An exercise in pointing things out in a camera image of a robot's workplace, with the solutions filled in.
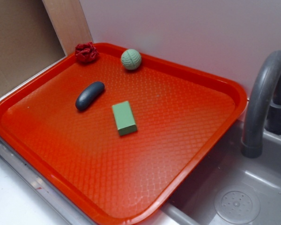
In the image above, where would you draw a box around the orange plastic tray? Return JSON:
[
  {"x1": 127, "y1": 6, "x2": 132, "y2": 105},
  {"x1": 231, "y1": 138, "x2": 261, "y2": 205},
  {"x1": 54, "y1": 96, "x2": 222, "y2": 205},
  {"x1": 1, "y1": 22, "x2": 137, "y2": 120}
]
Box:
[{"x1": 0, "y1": 43, "x2": 247, "y2": 225}]

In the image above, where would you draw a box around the grey toy faucet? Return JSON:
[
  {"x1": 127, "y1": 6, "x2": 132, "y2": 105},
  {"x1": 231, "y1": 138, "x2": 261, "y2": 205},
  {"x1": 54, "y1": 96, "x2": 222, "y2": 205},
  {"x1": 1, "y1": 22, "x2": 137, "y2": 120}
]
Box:
[{"x1": 241, "y1": 50, "x2": 281, "y2": 158}]

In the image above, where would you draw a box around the brown cardboard panel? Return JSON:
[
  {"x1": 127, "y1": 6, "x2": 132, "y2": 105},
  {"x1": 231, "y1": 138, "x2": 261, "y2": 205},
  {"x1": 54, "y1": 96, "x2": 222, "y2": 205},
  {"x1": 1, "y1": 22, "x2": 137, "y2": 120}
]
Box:
[{"x1": 0, "y1": 0, "x2": 65, "y2": 97}]

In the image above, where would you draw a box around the green rectangular block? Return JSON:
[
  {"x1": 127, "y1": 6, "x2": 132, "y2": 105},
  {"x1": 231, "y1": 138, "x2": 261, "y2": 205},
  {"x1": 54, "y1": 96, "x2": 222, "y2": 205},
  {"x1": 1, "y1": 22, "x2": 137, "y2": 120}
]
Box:
[{"x1": 112, "y1": 101, "x2": 138, "y2": 136}]

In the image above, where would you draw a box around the grey plastic sink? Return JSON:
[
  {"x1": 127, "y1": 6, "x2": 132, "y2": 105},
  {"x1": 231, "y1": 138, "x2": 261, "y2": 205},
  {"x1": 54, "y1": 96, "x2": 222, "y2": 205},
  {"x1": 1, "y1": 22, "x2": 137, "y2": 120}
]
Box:
[{"x1": 161, "y1": 120, "x2": 281, "y2": 225}]

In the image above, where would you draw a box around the wooden board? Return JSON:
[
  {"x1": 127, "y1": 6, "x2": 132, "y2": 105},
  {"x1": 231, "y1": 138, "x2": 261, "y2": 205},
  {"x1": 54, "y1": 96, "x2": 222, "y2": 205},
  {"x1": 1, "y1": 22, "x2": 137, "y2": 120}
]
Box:
[{"x1": 43, "y1": 0, "x2": 93, "y2": 56}]

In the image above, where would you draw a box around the dark blue oblong object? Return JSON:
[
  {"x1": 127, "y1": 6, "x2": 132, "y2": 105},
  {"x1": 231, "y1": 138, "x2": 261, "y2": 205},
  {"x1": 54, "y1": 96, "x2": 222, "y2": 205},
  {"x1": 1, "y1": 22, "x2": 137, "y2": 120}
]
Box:
[{"x1": 75, "y1": 81, "x2": 105, "y2": 111}]

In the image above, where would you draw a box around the green dimpled ball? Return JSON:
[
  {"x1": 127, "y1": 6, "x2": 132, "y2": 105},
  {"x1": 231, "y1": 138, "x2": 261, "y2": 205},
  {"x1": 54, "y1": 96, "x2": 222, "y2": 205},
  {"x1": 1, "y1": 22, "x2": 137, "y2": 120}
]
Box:
[{"x1": 120, "y1": 49, "x2": 142, "y2": 70}]

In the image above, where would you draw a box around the round sink drain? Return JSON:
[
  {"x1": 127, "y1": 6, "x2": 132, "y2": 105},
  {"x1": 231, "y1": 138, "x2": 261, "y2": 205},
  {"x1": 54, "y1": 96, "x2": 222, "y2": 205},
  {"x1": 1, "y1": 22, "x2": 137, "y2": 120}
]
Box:
[{"x1": 214, "y1": 185, "x2": 260, "y2": 225}]

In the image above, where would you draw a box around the red paper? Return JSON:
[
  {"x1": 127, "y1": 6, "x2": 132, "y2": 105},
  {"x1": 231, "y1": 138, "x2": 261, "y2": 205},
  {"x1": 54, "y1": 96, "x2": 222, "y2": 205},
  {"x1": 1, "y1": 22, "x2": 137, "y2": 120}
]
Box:
[{"x1": 74, "y1": 42, "x2": 99, "y2": 63}]

